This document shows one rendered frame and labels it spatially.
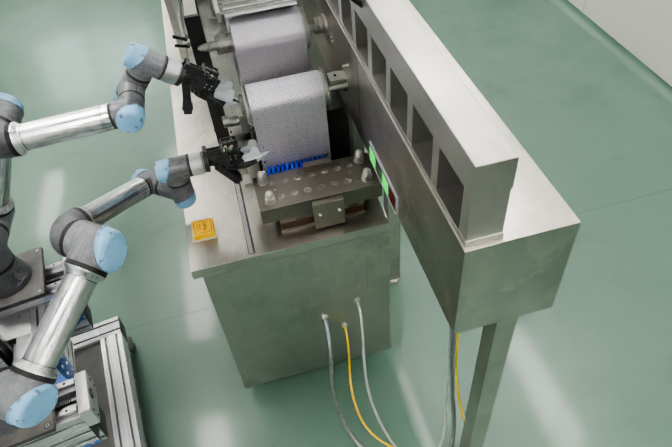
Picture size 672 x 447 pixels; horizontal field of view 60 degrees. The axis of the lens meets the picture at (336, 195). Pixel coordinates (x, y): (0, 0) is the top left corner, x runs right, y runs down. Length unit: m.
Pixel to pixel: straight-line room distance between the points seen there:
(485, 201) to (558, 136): 2.71
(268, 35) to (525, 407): 1.76
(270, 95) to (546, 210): 0.94
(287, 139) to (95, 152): 2.28
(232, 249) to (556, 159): 2.23
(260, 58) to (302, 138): 0.31
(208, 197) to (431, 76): 1.12
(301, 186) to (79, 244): 0.68
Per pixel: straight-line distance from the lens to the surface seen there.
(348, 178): 1.90
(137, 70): 1.79
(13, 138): 1.81
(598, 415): 2.70
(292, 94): 1.84
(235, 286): 1.99
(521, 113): 3.92
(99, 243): 1.67
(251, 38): 1.99
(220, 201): 2.09
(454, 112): 1.13
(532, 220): 1.25
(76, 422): 1.96
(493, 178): 1.06
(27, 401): 1.68
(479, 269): 1.23
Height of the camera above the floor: 2.34
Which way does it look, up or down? 45 degrees down
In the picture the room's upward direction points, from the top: 6 degrees counter-clockwise
